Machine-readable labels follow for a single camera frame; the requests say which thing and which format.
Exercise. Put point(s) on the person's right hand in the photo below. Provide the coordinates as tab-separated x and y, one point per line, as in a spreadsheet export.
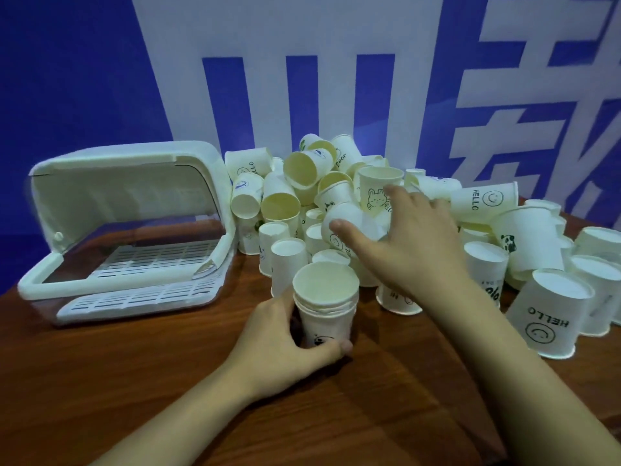
417	247

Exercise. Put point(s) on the person's left hand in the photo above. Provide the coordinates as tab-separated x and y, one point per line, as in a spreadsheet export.
267	354

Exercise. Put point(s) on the panda print white paper cup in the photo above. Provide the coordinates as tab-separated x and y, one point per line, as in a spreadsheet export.
330	327

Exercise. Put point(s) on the smiley print white paper cup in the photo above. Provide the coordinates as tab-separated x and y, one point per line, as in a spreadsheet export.
354	215

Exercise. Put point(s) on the nested stack of paper cups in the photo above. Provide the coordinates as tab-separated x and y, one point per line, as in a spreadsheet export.
325	286

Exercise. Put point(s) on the pile of paper cups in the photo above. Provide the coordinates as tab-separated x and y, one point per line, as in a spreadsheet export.
524	237

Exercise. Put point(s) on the white plastic storage box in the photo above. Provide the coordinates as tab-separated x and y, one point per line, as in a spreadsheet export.
121	160

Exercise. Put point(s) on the person's left forearm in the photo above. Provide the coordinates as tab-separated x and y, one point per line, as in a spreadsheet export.
184	427

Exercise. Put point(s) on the person's right forearm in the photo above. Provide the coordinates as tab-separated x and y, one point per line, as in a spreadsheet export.
509	373

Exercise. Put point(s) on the white slotted drain tray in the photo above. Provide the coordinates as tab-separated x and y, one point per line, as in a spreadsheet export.
145	300

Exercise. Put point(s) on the brown wooden table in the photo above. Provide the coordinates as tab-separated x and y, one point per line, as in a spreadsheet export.
121	383

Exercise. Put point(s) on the blue white backdrop banner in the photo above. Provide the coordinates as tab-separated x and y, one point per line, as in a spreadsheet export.
73	67

